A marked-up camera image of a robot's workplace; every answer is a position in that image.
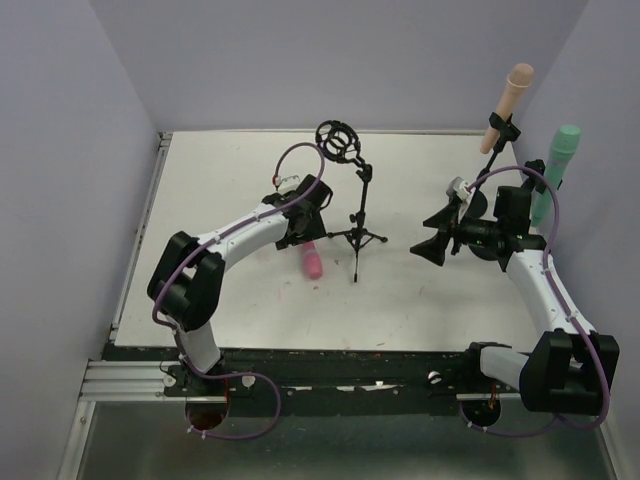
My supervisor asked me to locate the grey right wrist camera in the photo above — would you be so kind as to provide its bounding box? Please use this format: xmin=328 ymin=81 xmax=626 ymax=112
xmin=446 ymin=177 xmax=474 ymax=205

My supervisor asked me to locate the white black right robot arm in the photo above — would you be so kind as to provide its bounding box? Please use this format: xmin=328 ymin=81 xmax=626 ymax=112
xmin=410 ymin=178 xmax=619 ymax=416

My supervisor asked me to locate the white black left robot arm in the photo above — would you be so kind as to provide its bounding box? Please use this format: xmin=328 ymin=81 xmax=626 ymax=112
xmin=147 ymin=175 xmax=333 ymax=374

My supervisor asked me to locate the mint green microphone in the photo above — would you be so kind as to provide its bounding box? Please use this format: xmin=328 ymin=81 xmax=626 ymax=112
xmin=531 ymin=124 xmax=582 ymax=228

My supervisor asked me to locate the black tripod shock-mount stand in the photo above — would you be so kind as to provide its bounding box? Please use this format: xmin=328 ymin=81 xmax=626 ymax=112
xmin=314 ymin=120 xmax=389 ymax=283

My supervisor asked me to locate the pink microphone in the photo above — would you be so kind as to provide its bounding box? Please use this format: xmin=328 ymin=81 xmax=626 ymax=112
xmin=300 ymin=241 xmax=323 ymax=280

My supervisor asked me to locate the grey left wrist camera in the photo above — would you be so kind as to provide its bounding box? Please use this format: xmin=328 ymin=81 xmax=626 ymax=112
xmin=272 ymin=175 xmax=301 ymax=195

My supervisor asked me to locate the peach microphone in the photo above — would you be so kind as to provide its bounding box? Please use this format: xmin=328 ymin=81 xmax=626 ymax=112
xmin=480 ymin=63 xmax=534 ymax=154

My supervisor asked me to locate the aluminium frame rail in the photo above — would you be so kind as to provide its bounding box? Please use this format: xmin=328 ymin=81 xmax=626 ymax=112
xmin=78 ymin=361 xmax=225 ymax=404

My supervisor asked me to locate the black round-base microphone stand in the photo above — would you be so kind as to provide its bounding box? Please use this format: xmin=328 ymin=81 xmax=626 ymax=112
xmin=467 ymin=112 xmax=521 ymax=219

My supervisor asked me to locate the black clip round-base stand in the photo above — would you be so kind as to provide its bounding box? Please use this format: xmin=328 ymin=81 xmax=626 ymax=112
xmin=466 ymin=165 xmax=560 ymax=265

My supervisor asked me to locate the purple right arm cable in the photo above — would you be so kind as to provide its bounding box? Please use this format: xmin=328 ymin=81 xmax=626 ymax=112
xmin=459 ymin=165 xmax=612 ymax=435

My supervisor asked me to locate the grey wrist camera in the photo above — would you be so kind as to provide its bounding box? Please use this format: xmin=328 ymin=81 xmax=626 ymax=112
xmin=446 ymin=177 xmax=474 ymax=205
xmin=272 ymin=175 xmax=301 ymax=195

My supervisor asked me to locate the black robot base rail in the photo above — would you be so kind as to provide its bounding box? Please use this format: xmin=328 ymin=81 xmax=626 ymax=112
xmin=103 ymin=344 xmax=501 ymax=417

